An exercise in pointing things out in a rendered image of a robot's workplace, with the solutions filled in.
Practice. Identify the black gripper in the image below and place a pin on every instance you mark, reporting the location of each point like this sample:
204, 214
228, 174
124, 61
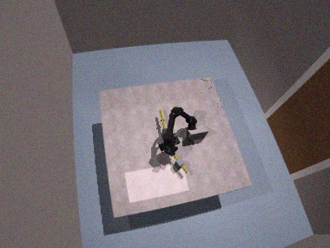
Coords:
163, 147

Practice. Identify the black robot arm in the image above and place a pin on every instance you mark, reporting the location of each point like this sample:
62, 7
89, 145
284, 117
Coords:
169, 138

